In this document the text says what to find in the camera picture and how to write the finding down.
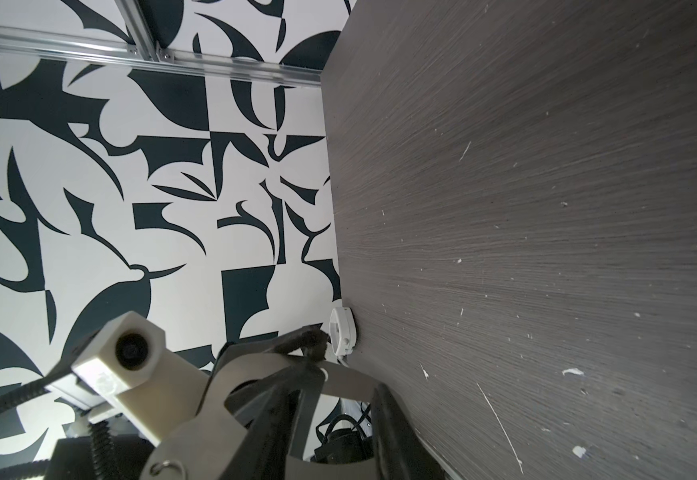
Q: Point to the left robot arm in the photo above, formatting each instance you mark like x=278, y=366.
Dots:
x=30, y=432

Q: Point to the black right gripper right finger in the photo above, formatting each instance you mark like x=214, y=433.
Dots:
x=398, y=451

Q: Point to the perforated metal crescent plate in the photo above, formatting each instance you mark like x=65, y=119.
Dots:
x=202, y=447

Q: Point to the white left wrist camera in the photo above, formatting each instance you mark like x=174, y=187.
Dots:
x=125, y=368

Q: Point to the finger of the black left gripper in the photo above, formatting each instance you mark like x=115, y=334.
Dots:
x=311, y=340
x=292, y=376

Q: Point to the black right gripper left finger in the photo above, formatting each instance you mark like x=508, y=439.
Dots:
x=278, y=424

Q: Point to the white round alarm clock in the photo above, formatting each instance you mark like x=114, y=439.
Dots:
x=343, y=332

